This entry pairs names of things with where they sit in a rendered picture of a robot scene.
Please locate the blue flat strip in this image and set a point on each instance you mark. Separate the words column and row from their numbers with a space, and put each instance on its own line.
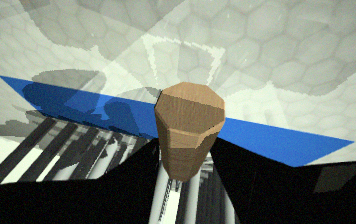
column 137, row 118

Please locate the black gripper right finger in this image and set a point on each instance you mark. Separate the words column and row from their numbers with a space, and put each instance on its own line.
column 265, row 191

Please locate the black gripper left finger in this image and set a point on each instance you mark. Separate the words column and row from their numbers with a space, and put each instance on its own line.
column 123, row 195

